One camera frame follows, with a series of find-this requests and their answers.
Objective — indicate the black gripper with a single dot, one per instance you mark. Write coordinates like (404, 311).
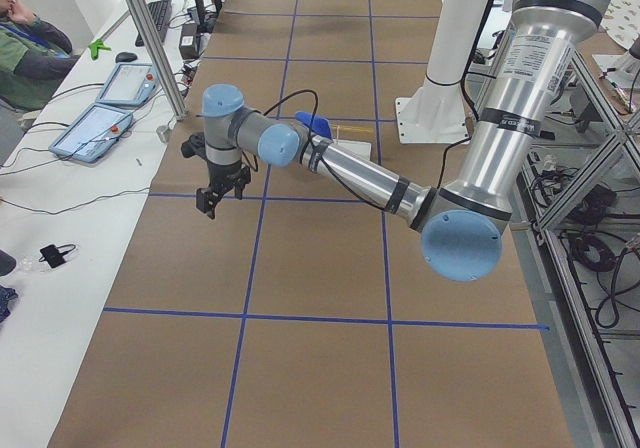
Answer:
(223, 173)

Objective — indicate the blue grey microfibre towel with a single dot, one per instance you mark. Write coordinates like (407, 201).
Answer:
(317, 124)

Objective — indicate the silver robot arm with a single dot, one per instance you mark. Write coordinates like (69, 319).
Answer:
(452, 197)

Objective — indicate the white wooden towel rack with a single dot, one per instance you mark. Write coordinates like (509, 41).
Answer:
(357, 140)

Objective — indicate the near blue teach pendant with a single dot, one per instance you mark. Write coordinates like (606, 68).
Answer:
(92, 134)

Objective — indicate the blue teach pendant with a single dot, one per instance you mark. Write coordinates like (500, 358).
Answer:
(92, 134)
(128, 85)

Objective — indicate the far blue teach pendant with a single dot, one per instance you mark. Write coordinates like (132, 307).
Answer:
(128, 85)

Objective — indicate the black power adapter box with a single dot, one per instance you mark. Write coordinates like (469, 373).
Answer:
(189, 46)

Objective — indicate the black computer mouse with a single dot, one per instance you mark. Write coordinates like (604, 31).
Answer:
(126, 57)

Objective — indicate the small black device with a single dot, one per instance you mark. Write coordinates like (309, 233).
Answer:
(52, 255)

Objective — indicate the black keyboard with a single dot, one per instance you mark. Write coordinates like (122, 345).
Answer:
(161, 14)

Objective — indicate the green object on desk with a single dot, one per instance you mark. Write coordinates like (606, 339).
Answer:
(96, 47)

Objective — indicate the person in green shirt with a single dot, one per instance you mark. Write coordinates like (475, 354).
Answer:
(36, 57)

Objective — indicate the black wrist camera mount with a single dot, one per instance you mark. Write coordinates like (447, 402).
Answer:
(195, 145)

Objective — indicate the white pedestal column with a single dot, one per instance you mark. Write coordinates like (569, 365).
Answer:
(435, 114)

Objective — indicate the aluminium frame post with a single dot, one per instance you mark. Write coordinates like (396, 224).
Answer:
(151, 39)

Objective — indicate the aluminium frame table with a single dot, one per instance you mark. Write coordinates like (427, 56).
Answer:
(576, 224)

